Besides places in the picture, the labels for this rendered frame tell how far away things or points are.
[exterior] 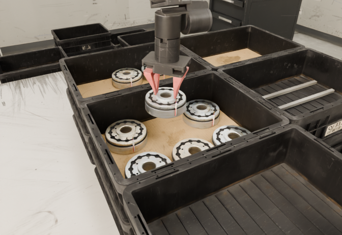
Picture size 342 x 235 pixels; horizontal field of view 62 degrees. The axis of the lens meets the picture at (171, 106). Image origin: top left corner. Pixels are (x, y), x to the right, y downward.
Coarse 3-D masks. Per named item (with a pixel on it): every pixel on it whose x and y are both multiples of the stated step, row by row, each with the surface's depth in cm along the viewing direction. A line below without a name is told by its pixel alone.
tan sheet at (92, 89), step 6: (84, 84) 97; (90, 84) 97; (96, 84) 97; (102, 84) 97; (108, 84) 97; (84, 90) 94; (90, 90) 94; (96, 90) 94; (102, 90) 94; (108, 90) 94; (114, 90) 94; (84, 96) 91; (90, 96) 91
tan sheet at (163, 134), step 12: (156, 120) 80; (168, 120) 80; (180, 120) 80; (228, 120) 80; (156, 132) 75; (168, 132) 75; (180, 132) 75; (192, 132) 75; (204, 132) 75; (156, 144) 71; (168, 144) 71; (120, 156) 67; (132, 156) 67; (168, 156) 67; (120, 168) 64
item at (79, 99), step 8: (120, 48) 98; (128, 48) 99; (72, 56) 92; (80, 56) 92; (88, 56) 94; (192, 56) 92; (64, 64) 87; (200, 64) 88; (64, 72) 83; (192, 72) 82; (200, 72) 82; (72, 80) 78; (160, 80) 78; (168, 80) 78; (72, 88) 75; (128, 88) 75; (136, 88) 75; (80, 96) 71; (96, 96) 71; (104, 96) 71
